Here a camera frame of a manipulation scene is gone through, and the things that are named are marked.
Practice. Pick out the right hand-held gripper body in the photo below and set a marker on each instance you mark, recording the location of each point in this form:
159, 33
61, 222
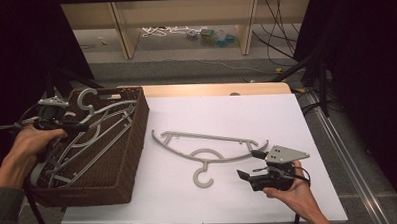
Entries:
284, 154

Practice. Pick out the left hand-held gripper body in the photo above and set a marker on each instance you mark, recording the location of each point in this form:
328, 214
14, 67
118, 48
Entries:
51, 113

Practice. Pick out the grey plastic clothes hanger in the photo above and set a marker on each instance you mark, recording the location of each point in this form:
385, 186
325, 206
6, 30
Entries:
202, 184
80, 100
101, 154
97, 142

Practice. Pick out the brown wicker basket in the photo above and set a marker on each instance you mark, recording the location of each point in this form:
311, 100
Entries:
121, 168

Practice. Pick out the person's left hand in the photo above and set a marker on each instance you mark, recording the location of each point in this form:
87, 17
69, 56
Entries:
31, 144

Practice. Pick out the person's right hand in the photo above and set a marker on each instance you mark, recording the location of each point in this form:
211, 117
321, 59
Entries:
299, 198

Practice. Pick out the black tripod stand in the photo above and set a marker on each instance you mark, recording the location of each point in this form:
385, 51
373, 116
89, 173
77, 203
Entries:
323, 87
62, 80

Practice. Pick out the white table board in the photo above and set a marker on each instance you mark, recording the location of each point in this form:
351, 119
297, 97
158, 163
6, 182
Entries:
253, 113

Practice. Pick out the dark curtain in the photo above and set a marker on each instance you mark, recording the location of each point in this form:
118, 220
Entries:
368, 69
18, 65

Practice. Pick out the small yellow plug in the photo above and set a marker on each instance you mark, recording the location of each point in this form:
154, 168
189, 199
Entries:
278, 70

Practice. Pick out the wooden table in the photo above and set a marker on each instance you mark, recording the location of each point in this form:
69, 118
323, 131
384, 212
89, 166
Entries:
202, 90

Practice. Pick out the small white floor object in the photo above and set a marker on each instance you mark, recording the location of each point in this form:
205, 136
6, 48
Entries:
101, 40

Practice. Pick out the beige wooden shelf unit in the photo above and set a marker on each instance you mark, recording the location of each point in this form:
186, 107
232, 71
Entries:
127, 37

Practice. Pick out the blue plastic toy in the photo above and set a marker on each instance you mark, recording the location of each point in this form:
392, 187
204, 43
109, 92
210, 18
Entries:
226, 40

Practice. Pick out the green plastic toy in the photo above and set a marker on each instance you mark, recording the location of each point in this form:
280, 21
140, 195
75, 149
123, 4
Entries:
208, 36

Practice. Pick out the metal floor rail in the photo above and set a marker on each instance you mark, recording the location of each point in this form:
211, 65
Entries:
352, 166

